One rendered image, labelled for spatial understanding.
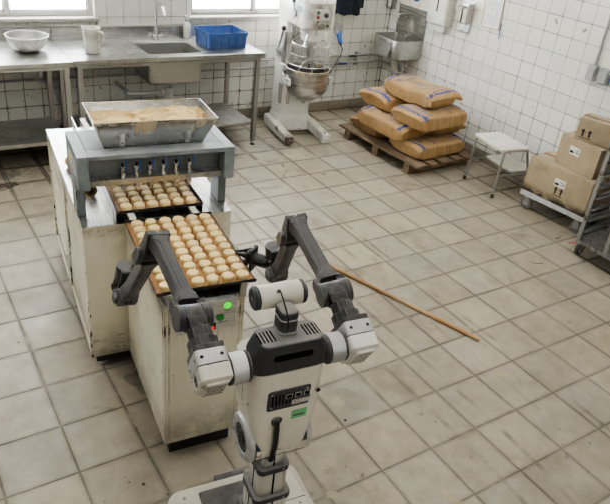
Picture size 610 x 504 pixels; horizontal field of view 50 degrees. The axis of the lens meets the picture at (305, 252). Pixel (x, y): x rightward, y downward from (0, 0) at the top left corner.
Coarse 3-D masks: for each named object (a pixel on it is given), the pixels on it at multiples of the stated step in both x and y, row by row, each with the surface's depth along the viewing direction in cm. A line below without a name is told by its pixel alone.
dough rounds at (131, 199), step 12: (168, 180) 330; (180, 180) 332; (120, 192) 313; (132, 192) 314; (144, 192) 316; (156, 192) 317; (168, 192) 320; (180, 192) 323; (192, 192) 326; (120, 204) 306; (132, 204) 308; (144, 204) 305; (156, 204) 307; (168, 204) 309; (180, 204) 312
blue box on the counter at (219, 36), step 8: (200, 32) 588; (208, 32) 605; (216, 32) 610; (224, 32) 614; (232, 32) 618; (240, 32) 606; (200, 40) 592; (208, 40) 580; (216, 40) 582; (224, 40) 587; (232, 40) 591; (240, 40) 596; (208, 48) 583; (216, 48) 586; (224, 48) 591
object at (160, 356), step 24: (144, 288) 282; (216, 288) 266; (144, 312) 289; (168, 312) 255; (240, 312) 271; (144, 336) 297; (168, 336) 261; (240, 336) 277; (144, 360) 306; (168, 360) 267; (144, 384) 314; (168, 384) 273; (168, 408) 280; (192, 408) 286; (216, 408) 292; (168, 432) 287; (192, 432) 294; (216, 432) 304
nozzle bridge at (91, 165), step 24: (72, 144) 292; (96, 144) 294; (168, 144) 304; (192, 144) 306; (216, 144) 309; (72, 168) 297; (96, 168) 294; (144, 168) 304; (168, 168) 310; (192, 168) 315; (216, 168) 318; (216, 192) 332
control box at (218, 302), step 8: (224, 296) 262; (232, 296) 262; (216, 304) 259; (232, 304) 263; (216, 312) 261; (224, 312) 263; (232, 312) 265; (216, 320) 263; (224, 320) 265; (232, 320) 267; (216, 328) 265
